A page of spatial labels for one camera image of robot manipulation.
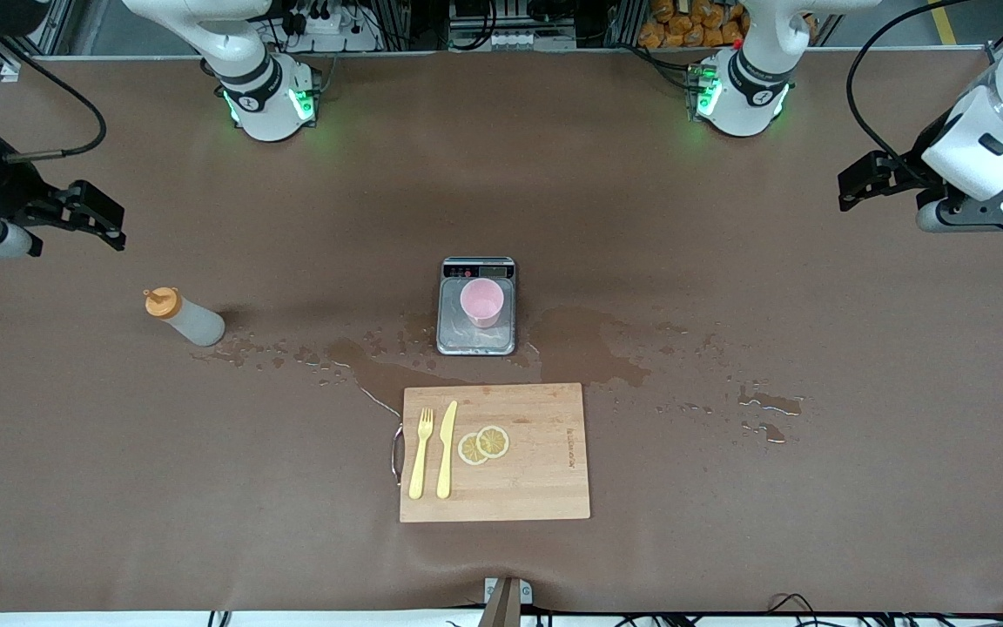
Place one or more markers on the translucent squeeze bottle orange cap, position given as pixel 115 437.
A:
pixel 197 326

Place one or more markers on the yellow plastic fork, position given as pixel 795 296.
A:
pixel 418 470

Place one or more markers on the brown table cover sheet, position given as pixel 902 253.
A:
pixel 205 522

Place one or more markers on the white electrical unit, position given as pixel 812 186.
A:
pixel 510 39

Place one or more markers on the white power strip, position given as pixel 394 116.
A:
pixel 327 26

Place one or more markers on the wooden cutting board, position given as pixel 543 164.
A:
pixel 536 470

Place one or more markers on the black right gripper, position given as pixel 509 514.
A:
pixel 7 187

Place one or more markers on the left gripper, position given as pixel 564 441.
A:
pixel 913 169

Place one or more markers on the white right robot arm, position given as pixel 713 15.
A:
pixel 266 113

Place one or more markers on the pink plastic cup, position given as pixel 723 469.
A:
pixel 481 300

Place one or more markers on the lemon slice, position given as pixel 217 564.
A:
pixel 493 441

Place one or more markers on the silver digital kitchen scale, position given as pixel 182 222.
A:
pixel 454 340

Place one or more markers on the metal table clamp bracket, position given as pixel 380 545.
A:
pixel 506 601

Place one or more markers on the yellow plastic knife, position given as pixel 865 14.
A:
pixel 447 444

